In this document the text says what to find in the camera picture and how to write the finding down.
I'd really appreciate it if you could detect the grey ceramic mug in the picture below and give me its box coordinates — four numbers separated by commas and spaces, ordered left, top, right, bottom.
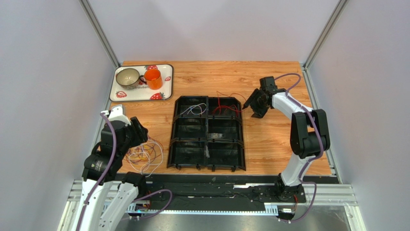
115, 68, 146, 90

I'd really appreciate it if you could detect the orange translucent cup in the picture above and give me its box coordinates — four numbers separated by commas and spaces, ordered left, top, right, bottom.
144, 69, 163, 90

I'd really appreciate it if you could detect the white strawberry serving tray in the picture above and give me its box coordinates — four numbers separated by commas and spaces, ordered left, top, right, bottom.
109, 64, 174, 103

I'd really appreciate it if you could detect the black compartment organizer tray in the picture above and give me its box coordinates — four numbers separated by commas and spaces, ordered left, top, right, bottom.
167, 96, 246, 172

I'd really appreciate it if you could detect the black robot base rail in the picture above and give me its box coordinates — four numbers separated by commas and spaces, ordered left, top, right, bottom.
137, 174, 307, 212

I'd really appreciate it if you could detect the tangled coloured cable pile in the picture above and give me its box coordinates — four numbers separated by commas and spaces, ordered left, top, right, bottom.
125, 136, 165, 178

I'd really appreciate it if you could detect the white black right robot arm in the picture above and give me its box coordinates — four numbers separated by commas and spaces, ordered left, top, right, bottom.
243, 77, 330, 201

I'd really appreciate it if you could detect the red cable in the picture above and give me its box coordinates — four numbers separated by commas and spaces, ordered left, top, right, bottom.
211, 90, 247, 117

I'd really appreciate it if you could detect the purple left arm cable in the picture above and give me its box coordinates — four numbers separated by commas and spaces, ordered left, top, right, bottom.
75, 112, 117, 231

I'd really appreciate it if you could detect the aluminium frame post left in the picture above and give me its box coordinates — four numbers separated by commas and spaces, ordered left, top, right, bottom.
79, 0, 121, 68

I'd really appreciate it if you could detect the white cable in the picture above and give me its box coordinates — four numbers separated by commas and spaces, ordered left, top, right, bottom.
179, 103, 208, 116

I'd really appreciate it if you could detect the aluminium frame post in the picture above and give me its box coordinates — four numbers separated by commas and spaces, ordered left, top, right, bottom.
79, 0, 121, 68
303, 0, 349, 70

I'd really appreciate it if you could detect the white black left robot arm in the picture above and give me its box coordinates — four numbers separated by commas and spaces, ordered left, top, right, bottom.
72, 116, 148, 231

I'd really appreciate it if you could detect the aluminium frame post right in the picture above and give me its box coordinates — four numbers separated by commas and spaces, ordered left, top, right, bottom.
303, 0, 349, 70

